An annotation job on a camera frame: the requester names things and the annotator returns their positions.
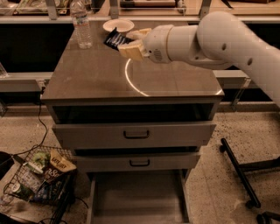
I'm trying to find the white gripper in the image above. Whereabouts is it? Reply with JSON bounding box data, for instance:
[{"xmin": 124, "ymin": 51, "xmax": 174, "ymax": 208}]
[{"xmin": 117, "ymin": 24, "xmax": 173, "ymax": 63}]

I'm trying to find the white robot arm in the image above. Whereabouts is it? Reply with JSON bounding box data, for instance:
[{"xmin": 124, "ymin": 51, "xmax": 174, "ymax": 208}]
[{"xmin": 117, "ymin": 11, "xmax": 280, "ymax": 106}]

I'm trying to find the grey drawer cabinet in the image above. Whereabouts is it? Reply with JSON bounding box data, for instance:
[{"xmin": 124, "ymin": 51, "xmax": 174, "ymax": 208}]
[{"xmin": 40, "ymin": 20, "xmax": 225, "ymax": 224}]

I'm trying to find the top grey drawer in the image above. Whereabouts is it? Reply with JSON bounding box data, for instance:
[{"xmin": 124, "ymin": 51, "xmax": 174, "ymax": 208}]
[{"xmin": 53, "ymin": 122, "xmax": 215, "ymax": 150}]

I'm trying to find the middle grey drawer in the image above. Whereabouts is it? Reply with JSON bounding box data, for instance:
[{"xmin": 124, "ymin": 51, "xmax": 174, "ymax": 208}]
[{"xmin": 73, "ymin": 152, "xmax": 200, "ymax": 172}]

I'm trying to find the bottom grey open drawer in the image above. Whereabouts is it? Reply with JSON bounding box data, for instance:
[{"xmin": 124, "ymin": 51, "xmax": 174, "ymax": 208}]
[{"xmin": 86, "ymin": 170, "xmax": 191, "ymax": 224}]

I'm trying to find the clear plastic water bottle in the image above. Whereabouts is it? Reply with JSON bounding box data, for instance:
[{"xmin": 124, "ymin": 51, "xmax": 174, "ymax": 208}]
[{"xmin": 70, "ymin": 0, "xmax": 93, "ymax": 49}]

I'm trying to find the brown chip bag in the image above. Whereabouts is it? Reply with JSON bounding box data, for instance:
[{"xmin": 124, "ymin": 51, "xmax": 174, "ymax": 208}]
[{"xmin": 50, "ymin": 150, "xmax": 76, "ymax": 173}]

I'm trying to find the green snack bag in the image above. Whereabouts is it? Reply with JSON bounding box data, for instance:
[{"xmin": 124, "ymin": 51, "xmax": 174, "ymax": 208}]
[{"xmin": 31, "ymin": 151, "xmax": 50, "ymax": 170}]

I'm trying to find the black chair base leg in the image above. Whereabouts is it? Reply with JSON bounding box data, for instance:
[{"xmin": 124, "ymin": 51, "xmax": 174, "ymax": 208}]
[{"xmin": 220, "ymin": 138, "xmax": 280, "ymax": 208}]

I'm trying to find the blue snack bag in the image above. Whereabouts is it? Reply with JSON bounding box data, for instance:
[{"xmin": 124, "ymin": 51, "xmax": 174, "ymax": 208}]
[{"xmin": 32, "ymin": 180, "xmax": 63, "ymax": 205}]

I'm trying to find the green can in basket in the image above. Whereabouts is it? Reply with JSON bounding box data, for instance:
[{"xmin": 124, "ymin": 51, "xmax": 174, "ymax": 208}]
[{"xmin": 11, "ymin": 182, "xmax": 33, "ymax": 200}]

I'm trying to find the black power cable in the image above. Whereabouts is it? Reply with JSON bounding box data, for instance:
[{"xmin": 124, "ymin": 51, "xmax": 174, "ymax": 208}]
[{"xmin": 11, "ymin": 87, "xmax": 49, "ymax": 157}]

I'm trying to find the black wire basket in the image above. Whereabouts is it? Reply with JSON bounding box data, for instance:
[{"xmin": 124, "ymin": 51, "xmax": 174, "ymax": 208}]
[{"xmin": 3, "ymin": 146, "xmax": 76, "ymax": 224}]

